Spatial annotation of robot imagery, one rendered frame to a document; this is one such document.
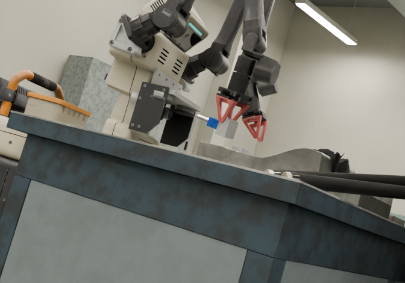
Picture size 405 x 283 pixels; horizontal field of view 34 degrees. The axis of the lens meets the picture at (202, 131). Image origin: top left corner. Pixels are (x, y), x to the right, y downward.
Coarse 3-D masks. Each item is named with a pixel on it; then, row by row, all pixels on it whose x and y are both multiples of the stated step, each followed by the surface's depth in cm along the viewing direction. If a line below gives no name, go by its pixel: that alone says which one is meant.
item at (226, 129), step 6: (198, 114) 204; (204, 120) 202; (210, 120) 199; (216, 120) 198; (228, 120) 195; (234, 120) 199; (210, 126) 199; (216, 126) 197; (222, 126) 196; (228, 126) 195; (234, 126) 198; (216, 132) 197; (222, 132) 196; (228, 132) 196; (234, 132) 199
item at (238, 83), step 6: (234, 72) 195; (234, 78) 195; (240, 78) 194; (246, 78) 195; (228, 84) 197; (234, 84) 195; (240, 84) 194; (246, 84) 195; (222, 90) 194; (228, 90) 193; (234, 90) 195; (240, 90) 195; (246, 90) 197; (246, 96) 197
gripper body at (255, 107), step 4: (252, 96) 238; (256, 96) 238; (252, 100) 237; (256, 100) 238; (252, 104) 237; (256, 104) 237; (248, 108) 237; (252, 108) 236; (256, 108) 234; (260, 108) 238; (248, 112) 234; (252, 112) 235; (256, 112) 233; (260, 112) 237
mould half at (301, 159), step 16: (208, 144) 191; (224, 160) 186; (240, 160) 184; (256, 160) 181; (272, 160) 179; (288, 160) 176; (304, 160) 174; (320, 160) 172; (336, 192) 167; (368, 208) 170; (384, 208) 180
